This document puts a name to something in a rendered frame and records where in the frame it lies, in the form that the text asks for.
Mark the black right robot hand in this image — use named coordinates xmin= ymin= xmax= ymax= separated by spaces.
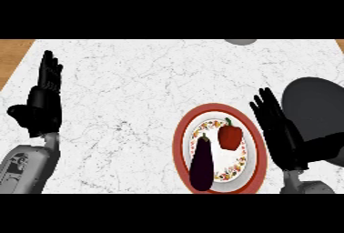
xmin=248 ymin=87 xmax=344 ymax=171

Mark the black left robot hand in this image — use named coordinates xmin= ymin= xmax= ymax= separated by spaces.
xmin=6 ymin=49 xmax=65 ymax=138

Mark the red rimmed white plate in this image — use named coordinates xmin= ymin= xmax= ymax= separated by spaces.
xmin=172 ymin=102 xmax=269 ymax=195

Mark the red bell pepper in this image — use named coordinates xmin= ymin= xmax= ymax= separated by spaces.
xmin=217 ymin=116 xmax=245 ymax=151

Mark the dark purple eggplant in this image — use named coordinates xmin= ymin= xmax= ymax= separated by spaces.
xmin=188 ymin=132 xmax=216 ymax=192

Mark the grey round object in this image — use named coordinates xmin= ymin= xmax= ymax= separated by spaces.
xmin=223 ymin=39 xmax=259 ymax=46

